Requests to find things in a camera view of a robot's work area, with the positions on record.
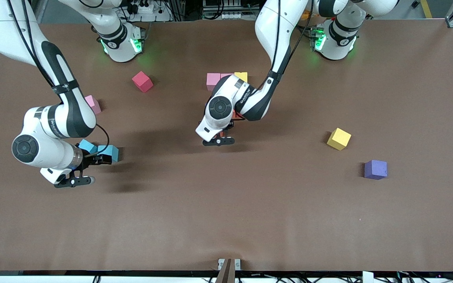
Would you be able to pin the purple foam cube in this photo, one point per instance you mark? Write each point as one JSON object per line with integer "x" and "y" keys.
{"x": 375, "y": 169}

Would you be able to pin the white power strip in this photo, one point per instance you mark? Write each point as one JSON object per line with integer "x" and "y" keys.
{"x": 146, "y": 8}

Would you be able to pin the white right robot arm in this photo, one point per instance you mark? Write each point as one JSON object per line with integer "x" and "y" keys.
{"x": 45, "y": 149}

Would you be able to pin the small metal bracket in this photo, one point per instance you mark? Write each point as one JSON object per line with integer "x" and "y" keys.
{"x": 237, "y": 264}

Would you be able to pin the orange packaged goods pile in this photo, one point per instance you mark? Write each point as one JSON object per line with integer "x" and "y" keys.
{"x": 306, "y": 15}

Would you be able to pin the pink foam cube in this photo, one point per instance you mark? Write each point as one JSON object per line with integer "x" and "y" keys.
{"x": 94, "y": 104}
{"x": 226, "y": 75}
{"x": 212, "y": 80}

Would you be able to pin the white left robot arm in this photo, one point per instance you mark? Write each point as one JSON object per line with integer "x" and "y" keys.
{"x": 220, "y": 108}

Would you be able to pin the brown paper table cover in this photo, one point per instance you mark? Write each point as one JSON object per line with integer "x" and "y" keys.
{"x": 226, "y": 236}

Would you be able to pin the cyan foam cube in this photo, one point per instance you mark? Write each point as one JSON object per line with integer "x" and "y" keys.
{"x": 112, "y": 151}
{"x": 89, "y": 146}

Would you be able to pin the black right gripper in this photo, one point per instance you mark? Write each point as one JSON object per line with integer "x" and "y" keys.
{"x": 91, "y": 160}

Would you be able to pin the yellow foam cube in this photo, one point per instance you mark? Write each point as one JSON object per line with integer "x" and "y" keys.
{"x": 241, "y": 76}
{"x": 339, "y": 138}

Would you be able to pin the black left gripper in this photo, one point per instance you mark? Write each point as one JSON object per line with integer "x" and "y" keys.
{"x": 229, "y": 126}

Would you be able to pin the black table edge rail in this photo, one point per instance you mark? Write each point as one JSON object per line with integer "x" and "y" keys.
{"x": 53, "y": 272}

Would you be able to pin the white equipment rack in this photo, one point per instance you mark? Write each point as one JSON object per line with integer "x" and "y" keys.
{"x": 230, "y": 15}

